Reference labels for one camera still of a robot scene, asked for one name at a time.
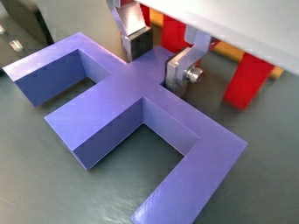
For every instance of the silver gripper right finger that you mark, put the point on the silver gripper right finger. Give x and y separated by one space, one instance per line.
181 66

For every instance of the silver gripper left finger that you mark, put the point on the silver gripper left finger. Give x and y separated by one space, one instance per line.
137 34

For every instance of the purple E-shaped block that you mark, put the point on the purple E-shaped block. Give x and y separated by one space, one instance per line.
130 98

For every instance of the yellow slotted board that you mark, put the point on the yellow slotted board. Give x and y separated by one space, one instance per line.
173 37

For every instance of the black angle fixture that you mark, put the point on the black angle fixture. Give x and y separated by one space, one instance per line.
24 33

